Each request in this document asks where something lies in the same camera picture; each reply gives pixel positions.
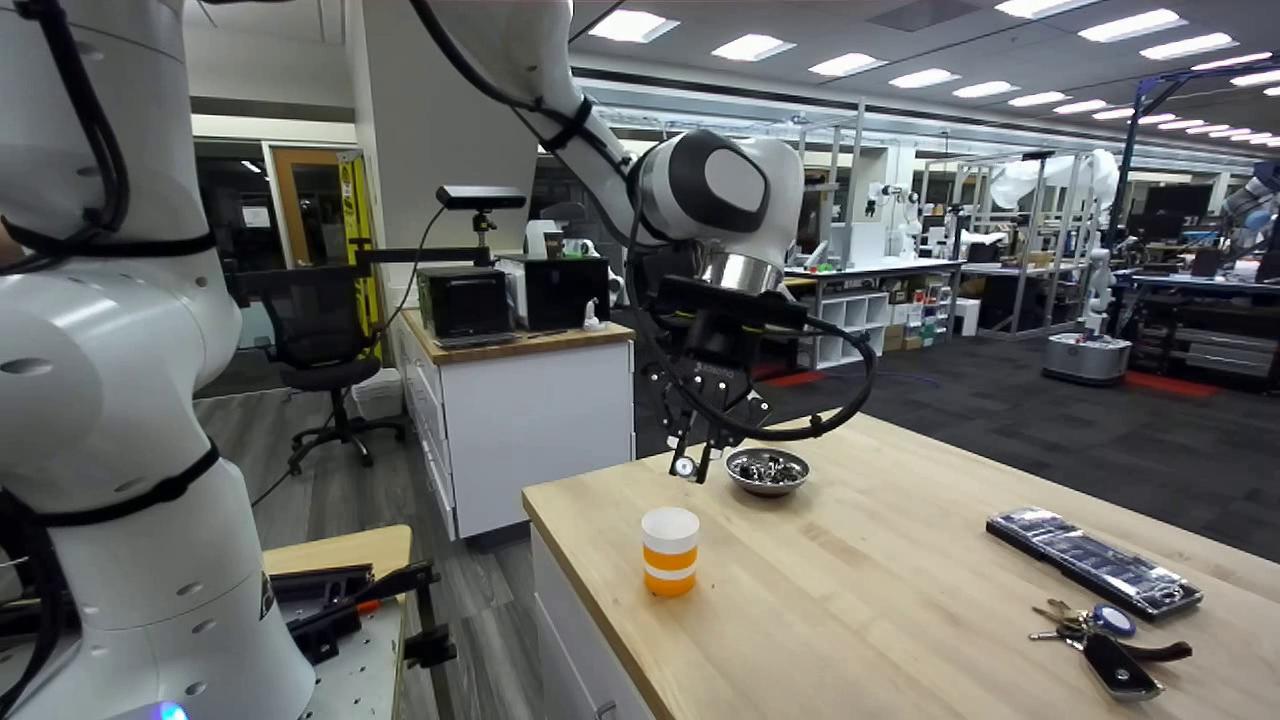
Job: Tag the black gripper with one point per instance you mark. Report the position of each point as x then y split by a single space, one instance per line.
713 349

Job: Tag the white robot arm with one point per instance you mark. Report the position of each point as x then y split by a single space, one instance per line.
116 507

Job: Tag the orange white plastic cup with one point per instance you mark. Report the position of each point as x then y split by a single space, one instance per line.
671 544

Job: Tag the small dark metal bowl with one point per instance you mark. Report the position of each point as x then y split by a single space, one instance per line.
767 471

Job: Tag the white cabinet wooden top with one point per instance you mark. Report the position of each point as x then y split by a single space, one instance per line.
496 417

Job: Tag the black box on cabinet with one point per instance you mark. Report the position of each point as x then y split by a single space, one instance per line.
559 293

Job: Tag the white shelf cabinet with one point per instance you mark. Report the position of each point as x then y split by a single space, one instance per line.
862 312

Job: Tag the black monitor on cabinet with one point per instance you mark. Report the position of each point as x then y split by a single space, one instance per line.
466 302

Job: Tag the small wooden side table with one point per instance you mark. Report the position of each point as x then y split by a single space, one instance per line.
381 551

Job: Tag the black office chair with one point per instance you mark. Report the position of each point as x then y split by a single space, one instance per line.
321 344

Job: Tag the black clamp tool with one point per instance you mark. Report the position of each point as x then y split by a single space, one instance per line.
327 606

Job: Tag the background white robot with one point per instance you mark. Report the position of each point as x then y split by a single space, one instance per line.
1089 352

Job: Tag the key bunch with fob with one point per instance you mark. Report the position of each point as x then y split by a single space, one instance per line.
1125 671

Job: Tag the black remote control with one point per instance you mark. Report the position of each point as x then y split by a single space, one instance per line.
1116 572

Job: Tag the black camera on stand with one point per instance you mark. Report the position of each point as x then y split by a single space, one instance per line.
479 198

